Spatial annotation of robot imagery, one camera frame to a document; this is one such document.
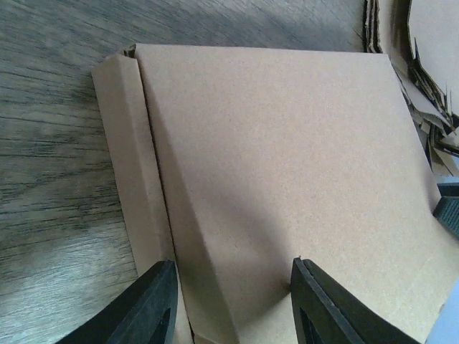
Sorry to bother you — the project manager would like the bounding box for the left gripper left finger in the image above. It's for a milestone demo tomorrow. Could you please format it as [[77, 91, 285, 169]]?
[[59, 260, 178, 343]]

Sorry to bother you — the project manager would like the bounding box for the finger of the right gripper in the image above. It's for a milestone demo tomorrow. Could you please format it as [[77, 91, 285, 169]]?
[[433, 183, 459, 239]]

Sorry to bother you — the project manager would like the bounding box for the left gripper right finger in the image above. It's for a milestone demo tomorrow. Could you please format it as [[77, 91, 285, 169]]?
[[290, 258, 416, 344]]

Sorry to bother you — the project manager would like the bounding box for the brown cardboard box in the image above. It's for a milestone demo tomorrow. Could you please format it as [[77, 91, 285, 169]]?
[[91, 44, 458, 343]]

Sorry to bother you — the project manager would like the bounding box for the pile of flat cardboard blanks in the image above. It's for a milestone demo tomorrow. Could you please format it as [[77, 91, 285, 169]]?
[[363, 1, 458, 178]]

